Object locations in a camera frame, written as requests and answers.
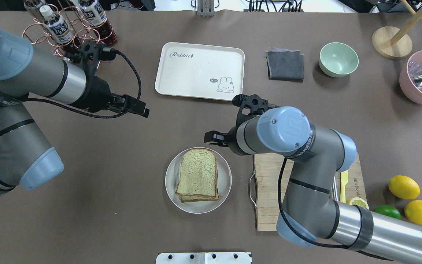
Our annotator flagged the lemon half slice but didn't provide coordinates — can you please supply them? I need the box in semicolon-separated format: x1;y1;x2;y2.
347;197;370;209

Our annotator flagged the yellow lemon far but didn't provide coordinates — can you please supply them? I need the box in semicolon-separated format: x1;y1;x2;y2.
388;175;421;199

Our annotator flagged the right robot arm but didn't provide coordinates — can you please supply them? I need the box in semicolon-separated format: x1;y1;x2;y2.
204;106;422;264

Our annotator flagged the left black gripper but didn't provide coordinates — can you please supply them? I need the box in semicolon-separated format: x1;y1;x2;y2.
75;75;150;118

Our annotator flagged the tea bottle two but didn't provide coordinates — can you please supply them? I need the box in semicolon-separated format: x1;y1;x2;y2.
79;0;118;47

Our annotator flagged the white round plate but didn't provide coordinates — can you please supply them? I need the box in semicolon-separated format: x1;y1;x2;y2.
165;147;232;214

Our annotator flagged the copper wire bottle rack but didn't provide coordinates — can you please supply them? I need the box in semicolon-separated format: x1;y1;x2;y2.
22;0;118;57

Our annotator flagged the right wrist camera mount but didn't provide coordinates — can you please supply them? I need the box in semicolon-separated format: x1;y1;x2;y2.
232;95;278;128

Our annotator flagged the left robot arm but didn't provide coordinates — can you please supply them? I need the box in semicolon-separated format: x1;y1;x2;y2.
0;28;149;197

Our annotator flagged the aluminium frame post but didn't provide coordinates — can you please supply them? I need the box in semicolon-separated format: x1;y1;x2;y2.
195;0;215;17

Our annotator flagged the bread slice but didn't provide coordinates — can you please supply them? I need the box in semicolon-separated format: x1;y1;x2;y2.
175;148;218;194

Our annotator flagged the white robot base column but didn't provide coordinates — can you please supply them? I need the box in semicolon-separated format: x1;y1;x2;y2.
155;252;253;264

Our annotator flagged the bamboo cutting board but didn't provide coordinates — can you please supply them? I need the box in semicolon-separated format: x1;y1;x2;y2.
252;153;367;232

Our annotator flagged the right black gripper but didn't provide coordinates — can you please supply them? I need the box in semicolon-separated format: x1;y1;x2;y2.
204;127;244;156

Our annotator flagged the mint green bowl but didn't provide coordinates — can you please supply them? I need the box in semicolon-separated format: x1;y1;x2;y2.
319;42;359;77

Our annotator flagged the yellow plastic knife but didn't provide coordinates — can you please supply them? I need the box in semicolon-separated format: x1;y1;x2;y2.
339;170;349;203

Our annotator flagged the grey folded cloth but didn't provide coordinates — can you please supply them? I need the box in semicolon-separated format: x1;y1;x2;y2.
266;48;305;82

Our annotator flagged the tea bottle three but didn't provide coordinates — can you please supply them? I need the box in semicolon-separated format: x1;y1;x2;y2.
23;0;46;22

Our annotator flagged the cream rabbit tray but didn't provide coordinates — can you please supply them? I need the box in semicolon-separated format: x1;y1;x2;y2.
155;42;245;101

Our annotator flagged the green lime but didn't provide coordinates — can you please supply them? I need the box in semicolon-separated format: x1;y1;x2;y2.
374;205;402;220

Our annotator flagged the wooden mug tree stand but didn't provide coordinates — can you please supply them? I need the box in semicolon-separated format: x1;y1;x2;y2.
372;0;422;60

